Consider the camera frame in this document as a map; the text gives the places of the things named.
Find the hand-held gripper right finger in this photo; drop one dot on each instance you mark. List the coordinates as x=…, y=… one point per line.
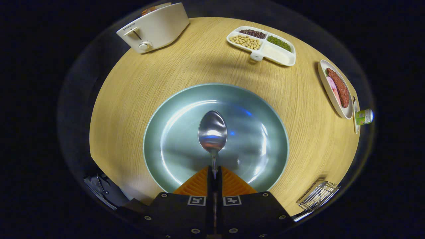
x=219, y=186

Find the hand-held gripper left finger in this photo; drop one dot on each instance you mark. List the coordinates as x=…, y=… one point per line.
x=210, y=186

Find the light blue round plate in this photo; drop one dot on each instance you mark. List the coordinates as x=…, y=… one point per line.
x=176, y=139

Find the perforated metal basket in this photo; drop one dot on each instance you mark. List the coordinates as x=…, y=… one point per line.
x=318, y=196

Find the white divided snack tray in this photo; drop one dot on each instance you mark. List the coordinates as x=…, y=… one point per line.
x=279, y=54

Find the pile of soybeans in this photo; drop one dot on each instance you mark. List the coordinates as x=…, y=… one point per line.
x=246, y=42

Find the white square coaster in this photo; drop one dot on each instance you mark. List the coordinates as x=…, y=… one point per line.
x=356, y=129

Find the pale pink ham slice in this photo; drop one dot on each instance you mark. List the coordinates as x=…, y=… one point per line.
x=331, y=85

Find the round beige food plate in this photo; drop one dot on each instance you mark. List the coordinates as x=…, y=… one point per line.
x=323, y=76

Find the pile of green beans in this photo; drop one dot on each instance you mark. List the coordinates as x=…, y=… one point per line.
x=279, y=43

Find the pile of red beans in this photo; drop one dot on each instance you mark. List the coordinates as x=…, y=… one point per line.
x=253, y=33

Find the brown steak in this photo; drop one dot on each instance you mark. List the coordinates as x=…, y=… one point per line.
x=341, y=88

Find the green and silver drink bottle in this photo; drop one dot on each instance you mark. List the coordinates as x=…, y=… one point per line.
x=363, y=117

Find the cream white toaster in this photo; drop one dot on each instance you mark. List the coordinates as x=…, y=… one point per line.
x=159, y=26

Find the toasted bread slice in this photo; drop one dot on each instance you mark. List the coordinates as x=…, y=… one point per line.
x=151, y=9

